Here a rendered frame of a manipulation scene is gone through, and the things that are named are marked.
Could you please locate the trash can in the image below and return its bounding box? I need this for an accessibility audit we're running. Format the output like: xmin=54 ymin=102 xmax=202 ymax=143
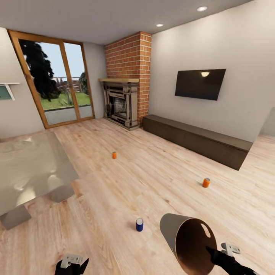
xmin=160 ymin=213 xmax=218 ymax=275

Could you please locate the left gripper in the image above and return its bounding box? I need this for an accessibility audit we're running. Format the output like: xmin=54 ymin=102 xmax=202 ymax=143
xmin=54 ymin=258 xmax=89 ymax=275

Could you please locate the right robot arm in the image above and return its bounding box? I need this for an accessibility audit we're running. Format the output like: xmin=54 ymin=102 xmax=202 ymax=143
xmin=206 ymin=243 xmax=260 ymax=275

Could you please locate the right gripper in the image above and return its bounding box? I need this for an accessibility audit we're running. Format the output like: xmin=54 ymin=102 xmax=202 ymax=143
xmin=206 ymin=246 xmax=237 ymax=275

